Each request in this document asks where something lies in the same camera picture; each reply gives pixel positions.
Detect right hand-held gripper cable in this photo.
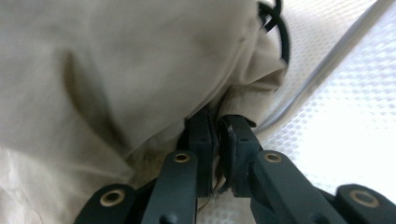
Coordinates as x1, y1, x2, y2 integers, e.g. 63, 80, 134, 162
257, 0, 291, 68

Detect beige pants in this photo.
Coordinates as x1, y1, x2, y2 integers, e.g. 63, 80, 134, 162
0, 0, 288, 224

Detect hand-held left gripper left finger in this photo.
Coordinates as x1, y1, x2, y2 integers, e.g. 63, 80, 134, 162
177, 106, 217, 199

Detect white mesh laundry bag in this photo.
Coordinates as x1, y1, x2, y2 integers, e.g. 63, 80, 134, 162
199, 0, 396, 224

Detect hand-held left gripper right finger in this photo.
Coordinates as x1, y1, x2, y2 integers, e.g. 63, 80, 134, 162
218, 114, 263, 199

